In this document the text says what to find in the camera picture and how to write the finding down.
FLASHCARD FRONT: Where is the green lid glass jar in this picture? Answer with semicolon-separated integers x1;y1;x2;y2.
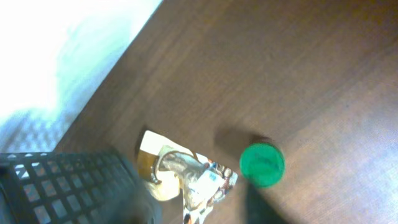
239;136;285;188

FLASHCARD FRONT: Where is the grey plastic shopping basket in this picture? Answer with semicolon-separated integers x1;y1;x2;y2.
1;151;162;224

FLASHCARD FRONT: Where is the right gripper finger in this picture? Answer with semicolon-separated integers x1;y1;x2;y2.
244;184;288;224

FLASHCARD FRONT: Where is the beige snack bag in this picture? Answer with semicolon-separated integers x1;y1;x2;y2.
137;130;238;224

